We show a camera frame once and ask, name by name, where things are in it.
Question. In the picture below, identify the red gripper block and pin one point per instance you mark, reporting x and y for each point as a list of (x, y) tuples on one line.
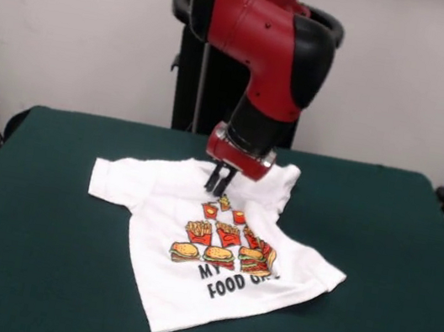
[(236, 157)]

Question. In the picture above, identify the white printed t-shirt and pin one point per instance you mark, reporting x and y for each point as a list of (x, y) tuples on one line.
[(166, 293)]

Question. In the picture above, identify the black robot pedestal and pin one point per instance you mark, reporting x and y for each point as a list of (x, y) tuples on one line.
[(183, 91)]

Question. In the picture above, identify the dark green table cloth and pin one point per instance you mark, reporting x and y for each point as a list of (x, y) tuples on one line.
[(21, 247)]

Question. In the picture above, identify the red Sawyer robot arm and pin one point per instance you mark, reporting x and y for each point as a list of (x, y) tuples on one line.
[(263, 45)]

